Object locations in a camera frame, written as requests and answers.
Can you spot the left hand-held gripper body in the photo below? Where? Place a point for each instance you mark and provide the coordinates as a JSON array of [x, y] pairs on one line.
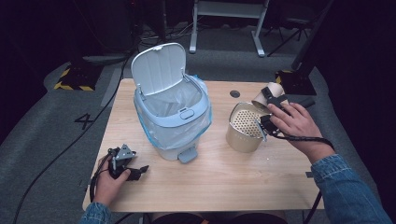
[[120, 161]]

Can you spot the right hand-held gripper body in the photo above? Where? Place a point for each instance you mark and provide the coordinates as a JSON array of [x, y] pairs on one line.
[[269, 124]]

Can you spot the brown paper cup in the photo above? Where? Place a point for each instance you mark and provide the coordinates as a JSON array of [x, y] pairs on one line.
[[275, 88]]

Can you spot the beige container with perforated strainer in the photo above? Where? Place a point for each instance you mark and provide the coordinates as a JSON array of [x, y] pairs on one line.
[[241, 143]]

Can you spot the white and blue pedal bin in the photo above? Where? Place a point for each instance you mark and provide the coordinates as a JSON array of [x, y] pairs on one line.
[[158, 68]]

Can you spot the person's right hand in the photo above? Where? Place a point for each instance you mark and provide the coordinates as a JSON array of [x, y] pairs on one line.
[[297, 124]]

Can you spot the person's left hand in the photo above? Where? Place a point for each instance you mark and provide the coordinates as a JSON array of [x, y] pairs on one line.
[[106, 189]]

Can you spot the black stand with striped base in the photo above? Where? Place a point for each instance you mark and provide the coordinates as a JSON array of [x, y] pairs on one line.
[[299, 84]]

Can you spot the clear plastic bin liner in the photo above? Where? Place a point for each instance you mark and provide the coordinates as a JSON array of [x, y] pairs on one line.
[[174, 137]]

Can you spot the black tripod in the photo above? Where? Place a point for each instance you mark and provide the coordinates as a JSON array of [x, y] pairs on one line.
[[292, 34]]

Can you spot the black yellow striped stand base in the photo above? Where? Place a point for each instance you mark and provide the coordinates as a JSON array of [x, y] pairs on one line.
[[79, 79]]

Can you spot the white desk frame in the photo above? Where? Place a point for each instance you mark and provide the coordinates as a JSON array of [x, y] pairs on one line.
[[230, 8]]

